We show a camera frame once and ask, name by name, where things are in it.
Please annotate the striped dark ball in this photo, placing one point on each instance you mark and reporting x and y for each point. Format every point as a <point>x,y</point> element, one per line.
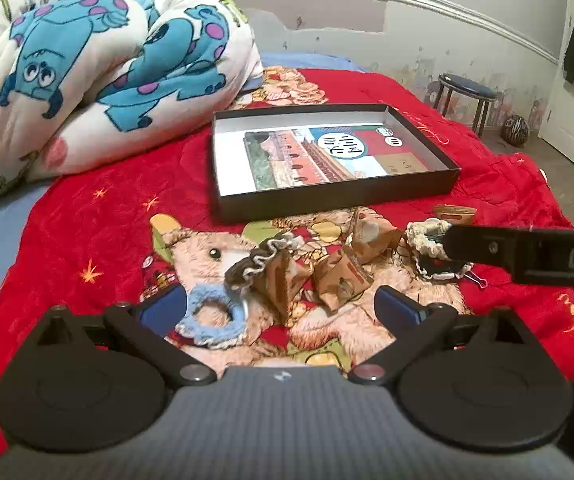
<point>514,131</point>

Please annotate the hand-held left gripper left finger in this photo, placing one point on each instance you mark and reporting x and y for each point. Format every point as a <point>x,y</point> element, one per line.
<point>162,306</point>

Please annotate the black lace scrunchie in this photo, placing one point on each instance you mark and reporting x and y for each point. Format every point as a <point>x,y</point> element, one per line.
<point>437,270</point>

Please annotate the blue fuzzy scrunchie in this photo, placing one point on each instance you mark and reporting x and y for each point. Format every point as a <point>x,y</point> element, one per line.
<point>234,330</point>

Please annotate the red bear printed blanket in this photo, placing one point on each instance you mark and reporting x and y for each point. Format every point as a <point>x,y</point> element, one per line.
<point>117,220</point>

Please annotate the brown triangular packet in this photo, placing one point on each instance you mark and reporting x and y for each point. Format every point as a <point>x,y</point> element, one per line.
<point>284,280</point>
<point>454,211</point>
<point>339,280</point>
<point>372,237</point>

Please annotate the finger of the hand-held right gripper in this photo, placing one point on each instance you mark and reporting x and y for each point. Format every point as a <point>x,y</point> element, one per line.
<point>487,246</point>

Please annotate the black shallow cardboard box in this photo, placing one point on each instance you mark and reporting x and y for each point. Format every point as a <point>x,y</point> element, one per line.
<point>317,205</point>

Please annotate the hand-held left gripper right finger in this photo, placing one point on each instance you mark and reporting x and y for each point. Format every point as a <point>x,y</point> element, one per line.
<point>397,307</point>

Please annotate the cartoon monster printed comforter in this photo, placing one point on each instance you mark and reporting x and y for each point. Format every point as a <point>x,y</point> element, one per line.
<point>67,60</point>

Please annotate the white frilly scrunchie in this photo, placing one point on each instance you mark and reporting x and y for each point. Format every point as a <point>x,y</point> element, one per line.
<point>417,237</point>

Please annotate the blue-topped metal stool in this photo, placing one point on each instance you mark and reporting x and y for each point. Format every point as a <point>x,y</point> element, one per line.
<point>467,87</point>

